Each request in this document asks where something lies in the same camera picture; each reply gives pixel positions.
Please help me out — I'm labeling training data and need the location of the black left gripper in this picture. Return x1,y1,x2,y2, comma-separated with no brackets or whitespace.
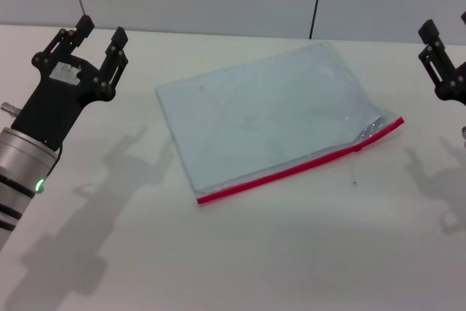
10,15,130,151

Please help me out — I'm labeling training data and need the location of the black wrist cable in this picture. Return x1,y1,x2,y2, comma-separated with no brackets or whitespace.
46,141,63,183

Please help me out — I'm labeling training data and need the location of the clear red-zip document bag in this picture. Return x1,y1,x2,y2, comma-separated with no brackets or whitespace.
155,42,405,207

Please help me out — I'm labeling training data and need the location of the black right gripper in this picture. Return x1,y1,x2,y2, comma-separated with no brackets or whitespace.
416,11,466,107

